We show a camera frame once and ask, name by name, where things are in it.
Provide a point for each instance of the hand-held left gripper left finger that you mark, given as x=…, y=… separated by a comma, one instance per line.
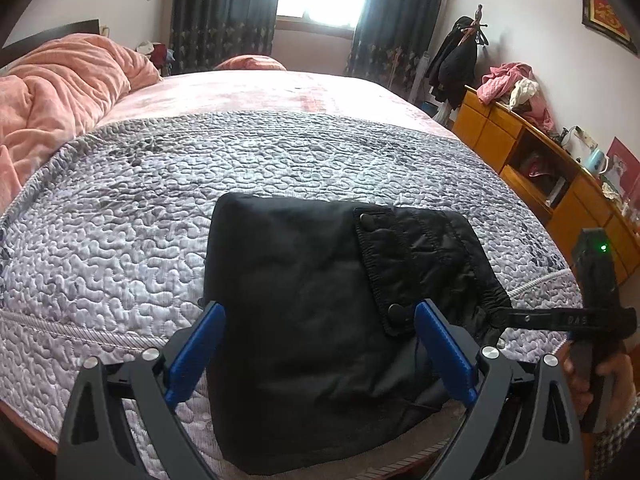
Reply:
x=195, y=355

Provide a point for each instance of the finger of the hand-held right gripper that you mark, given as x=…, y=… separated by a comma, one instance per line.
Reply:
x=530, y=320

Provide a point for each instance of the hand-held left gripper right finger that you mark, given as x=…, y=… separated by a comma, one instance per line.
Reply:
x=447, y=355

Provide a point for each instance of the black padded jacket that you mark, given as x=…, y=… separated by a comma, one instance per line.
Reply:
x=310, y=320

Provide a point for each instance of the person's right forearm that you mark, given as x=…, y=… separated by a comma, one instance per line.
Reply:
x=620, y=440

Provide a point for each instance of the person's right hand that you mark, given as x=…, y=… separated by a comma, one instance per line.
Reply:
x=620, y=372

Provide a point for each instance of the orange wooden cabinet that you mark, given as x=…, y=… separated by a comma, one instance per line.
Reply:
x=590, y=200

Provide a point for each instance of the book in cabinet shelf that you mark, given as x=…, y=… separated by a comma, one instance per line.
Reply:
x=557, y=192

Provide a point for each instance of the light blue mug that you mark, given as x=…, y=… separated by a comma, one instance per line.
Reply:
x=596, y=162

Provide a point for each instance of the red printed box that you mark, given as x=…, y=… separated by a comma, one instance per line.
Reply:
x=624, y=165

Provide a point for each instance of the pink cloth in cabinet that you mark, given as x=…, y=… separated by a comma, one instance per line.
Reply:
x=539, y=166

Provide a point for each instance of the grey quilted bedspread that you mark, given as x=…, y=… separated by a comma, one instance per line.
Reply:
x=125, y=240

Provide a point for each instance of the white power strip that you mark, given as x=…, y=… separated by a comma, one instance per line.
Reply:
x=585, y=136

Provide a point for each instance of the white crumpled garment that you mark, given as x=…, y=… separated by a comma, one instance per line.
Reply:
x=524, y=92

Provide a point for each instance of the pile of pink clothes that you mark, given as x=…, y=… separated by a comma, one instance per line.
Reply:
x=500, y=80

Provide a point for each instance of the blue bin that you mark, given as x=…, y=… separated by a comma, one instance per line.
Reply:
x=431, y=108

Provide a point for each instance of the black hanging jacket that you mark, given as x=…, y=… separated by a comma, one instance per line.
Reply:
x=452, y=70

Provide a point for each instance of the wooden coat rack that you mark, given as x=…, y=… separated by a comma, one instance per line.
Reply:
x=479, y=22

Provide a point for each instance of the pink fleece blanket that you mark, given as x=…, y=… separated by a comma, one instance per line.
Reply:
x=55, y=95

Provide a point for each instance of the pink pillow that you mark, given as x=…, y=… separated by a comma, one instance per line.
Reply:
x=250, y=63

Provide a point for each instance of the clothes on nightstand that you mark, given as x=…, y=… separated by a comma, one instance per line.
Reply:
x=155, y=54

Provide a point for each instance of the dark patterned curtain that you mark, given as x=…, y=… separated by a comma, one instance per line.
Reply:
x=220, y=15
x=400, y=20

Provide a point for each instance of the dark wooden headboard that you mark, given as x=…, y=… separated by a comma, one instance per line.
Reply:
x=60, y=30

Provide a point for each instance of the framed red wall picture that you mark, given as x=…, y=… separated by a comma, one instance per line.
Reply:
x=609, y=17

